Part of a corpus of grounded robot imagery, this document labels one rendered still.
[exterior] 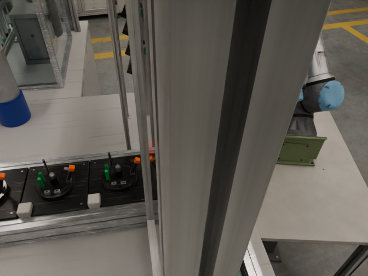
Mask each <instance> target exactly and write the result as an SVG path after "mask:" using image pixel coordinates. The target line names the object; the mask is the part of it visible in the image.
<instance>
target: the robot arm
mask: <svg viewBox="0 0 368 276"><path fill-rule="evenodd" d="M307 75H308V80H307V81H306V85H303V87H302V90H301V93H300V96H299V98H298V101H297V104H296V107H295V110H294V113H293V116H292V118H291V122H290V125H289V128H288V130H287V133H286V134H289V135H305V136H317V131H316V128H315V125H314V113H316V112H323V111H330V110H334V109H336V108H338V107H339V106H340V105H341V103H342V102H343V99H344V88H343V86H342V85H341V84H340V82H338V81H336V80H335V76H333V75H331V74H330V71H329V66H328V63H327V57H326V51H325V46H324V41H323V35H322V32H321V34H320V37H319V40H318V44H317V46H316V49H315V52H314V55H313V58H312V61H311V63H310V66H309V69H308V72H307Z"/></svg>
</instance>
